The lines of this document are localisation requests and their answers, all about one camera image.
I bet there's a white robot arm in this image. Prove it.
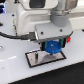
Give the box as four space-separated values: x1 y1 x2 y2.
16 0 78 50

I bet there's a left metal peg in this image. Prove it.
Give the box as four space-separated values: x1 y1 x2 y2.
33 52 38 61

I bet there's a black framed peg base plate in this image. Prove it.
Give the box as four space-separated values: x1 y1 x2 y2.
25 50 66 68

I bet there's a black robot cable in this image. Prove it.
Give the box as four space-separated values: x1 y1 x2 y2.
0 30 38 41

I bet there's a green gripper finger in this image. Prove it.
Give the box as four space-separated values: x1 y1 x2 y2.
59 39 64 47
41 42 47 51

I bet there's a blue gear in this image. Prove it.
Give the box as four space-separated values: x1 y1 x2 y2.
45 41 62 54

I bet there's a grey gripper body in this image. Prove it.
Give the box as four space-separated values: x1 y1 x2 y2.
35 22 72 43

